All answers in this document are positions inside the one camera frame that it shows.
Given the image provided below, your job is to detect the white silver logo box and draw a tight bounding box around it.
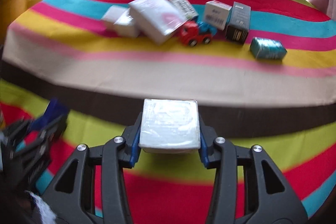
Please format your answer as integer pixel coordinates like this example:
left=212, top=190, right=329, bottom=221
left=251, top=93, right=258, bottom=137
left=113, top=9, right=140, bottom=38

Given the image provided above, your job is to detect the white square box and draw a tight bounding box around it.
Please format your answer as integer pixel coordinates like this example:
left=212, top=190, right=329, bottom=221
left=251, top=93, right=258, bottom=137
left=139, top=98, right=201, bottom=153

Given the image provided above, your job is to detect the large white pink box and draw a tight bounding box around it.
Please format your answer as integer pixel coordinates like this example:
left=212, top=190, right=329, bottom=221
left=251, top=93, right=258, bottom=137
left=128, top=0, right=187, bottom=44

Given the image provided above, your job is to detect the teal foil packet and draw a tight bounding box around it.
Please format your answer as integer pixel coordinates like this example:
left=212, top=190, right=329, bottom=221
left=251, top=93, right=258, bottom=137
left=249, top=37, right=287, bottom=60

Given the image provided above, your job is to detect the white barcode text box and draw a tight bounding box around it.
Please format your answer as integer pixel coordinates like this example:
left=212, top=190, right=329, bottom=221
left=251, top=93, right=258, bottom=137
left=169, top=0, right=199, bottom=22

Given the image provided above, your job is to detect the black grey tall box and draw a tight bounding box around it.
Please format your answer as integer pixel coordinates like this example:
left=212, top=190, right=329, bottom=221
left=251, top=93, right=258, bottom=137
left=226, top=2, right=251, bottom=44

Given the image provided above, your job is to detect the white medicine box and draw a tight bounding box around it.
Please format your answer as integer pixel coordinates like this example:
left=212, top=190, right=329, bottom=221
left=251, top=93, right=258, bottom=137
left=203, top=0, right=232, bottom=31

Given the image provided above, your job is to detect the small white box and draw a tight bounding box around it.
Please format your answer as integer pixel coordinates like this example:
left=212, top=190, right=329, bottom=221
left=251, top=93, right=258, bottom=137
left=101, top=5, right=127, bottom=30

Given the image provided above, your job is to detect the striped colourful tablecloth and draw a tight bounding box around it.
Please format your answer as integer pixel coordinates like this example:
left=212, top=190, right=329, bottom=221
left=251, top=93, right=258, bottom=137
left=1, top=0, right=335, bottom=223

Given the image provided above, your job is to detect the red blue toy truck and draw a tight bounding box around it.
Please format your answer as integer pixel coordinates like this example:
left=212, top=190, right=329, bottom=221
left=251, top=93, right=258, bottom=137
left=179, top=20, right=217, bottom=47

